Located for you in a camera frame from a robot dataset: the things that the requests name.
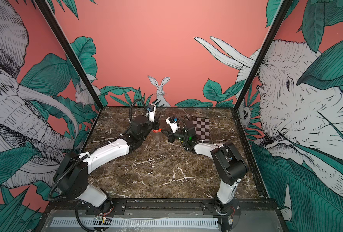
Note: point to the black white chessboard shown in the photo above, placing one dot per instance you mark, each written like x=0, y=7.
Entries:
x=202, y=127

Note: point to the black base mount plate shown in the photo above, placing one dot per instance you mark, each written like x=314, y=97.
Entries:
x=115, y=206
x=214, y=207

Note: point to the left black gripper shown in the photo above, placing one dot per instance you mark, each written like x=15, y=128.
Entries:
x=155, y=124

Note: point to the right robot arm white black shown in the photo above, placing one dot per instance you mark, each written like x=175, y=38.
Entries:
x=228, y=161

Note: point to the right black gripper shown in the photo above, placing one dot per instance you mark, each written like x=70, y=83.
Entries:
x=170, y=137

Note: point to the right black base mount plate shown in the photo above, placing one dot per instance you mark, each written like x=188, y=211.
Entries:
x=214, y=207

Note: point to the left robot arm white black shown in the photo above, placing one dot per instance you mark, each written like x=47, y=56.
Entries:
x=71, y=178

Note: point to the clear glass bottle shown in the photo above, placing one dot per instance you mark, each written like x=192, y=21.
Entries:
x=158, y=138

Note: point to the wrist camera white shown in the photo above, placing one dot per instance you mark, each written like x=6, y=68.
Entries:
x=172, y=122
x=151, y=110

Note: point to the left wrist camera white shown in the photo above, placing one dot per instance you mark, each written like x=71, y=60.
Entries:
x=151, y=110

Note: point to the white perforated strip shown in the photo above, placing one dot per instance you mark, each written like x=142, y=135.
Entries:
x=204, y=223

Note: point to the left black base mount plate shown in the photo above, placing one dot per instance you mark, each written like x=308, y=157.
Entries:
x=115, y=206

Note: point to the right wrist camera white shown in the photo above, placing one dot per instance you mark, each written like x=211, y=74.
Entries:
x=172, y=122

